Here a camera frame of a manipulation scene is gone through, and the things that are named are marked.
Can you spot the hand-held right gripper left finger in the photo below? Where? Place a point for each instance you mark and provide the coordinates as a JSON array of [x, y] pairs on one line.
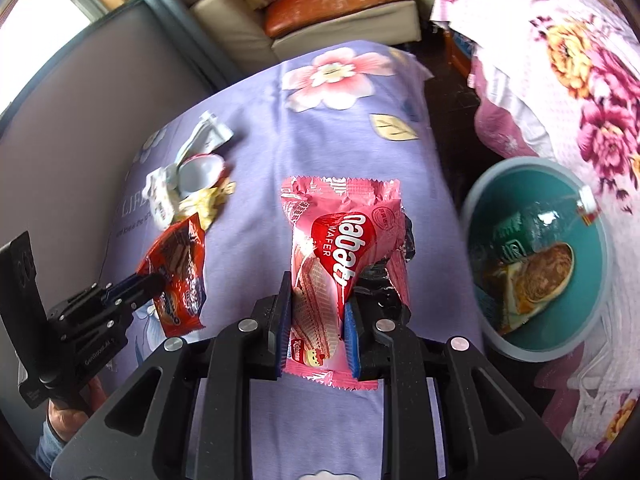
[[284, 325]]

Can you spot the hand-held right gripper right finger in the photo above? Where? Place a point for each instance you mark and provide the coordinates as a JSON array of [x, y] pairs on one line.
[[350, 345]]

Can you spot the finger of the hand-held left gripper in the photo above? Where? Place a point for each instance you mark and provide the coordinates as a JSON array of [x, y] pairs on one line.
[[127, 285], [145, 294]]

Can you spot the red snack packet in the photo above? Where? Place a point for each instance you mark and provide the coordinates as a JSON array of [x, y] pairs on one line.
[[180, 260]]

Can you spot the pink wafer packet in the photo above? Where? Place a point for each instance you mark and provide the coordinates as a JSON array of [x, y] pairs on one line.
[[340, 240]]

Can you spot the green plastic bottle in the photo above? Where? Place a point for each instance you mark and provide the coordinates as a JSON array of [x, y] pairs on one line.
[[520, 230]]

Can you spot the orange snack packet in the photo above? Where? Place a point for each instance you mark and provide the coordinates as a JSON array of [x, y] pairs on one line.
[[545, 270]]

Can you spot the teal plastic basin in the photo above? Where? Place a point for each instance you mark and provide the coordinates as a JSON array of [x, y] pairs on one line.
[[575, 310]]

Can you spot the person's left forearm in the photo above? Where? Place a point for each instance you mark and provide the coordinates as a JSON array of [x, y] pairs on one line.
[[47, 450]]

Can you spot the person's left hand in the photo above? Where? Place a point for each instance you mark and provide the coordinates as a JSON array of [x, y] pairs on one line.
[[67, 417]]

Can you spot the white crumpled wrapper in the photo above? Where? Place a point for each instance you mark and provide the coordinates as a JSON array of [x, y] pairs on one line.
[[160, 195]]

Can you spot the yellow snack wrapper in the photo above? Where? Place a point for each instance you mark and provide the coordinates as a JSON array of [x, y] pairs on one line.
[[210, 205]]

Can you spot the white round wrapper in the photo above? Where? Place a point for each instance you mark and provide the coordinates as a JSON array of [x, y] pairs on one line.
[[200, 172]]

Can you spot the silver sachet wrapper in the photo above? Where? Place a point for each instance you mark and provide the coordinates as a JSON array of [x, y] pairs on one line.
[[205, 132]]

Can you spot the pink ruffled cloth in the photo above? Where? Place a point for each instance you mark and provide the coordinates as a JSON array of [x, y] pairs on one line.
[[505, 120]]

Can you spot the window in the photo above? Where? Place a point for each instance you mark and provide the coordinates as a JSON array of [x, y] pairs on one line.
[[40, 15]]

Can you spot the beige sofa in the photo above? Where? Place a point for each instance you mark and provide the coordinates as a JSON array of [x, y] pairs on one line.
[[345, 22]]

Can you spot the brown box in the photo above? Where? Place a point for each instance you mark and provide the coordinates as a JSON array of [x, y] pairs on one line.
[[457, 52]]

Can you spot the pink floral quilt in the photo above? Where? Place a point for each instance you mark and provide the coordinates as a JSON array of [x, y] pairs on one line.
[[575, 85]]

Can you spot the grey metal post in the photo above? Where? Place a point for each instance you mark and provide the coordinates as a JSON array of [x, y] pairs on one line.
[[185, 30]]

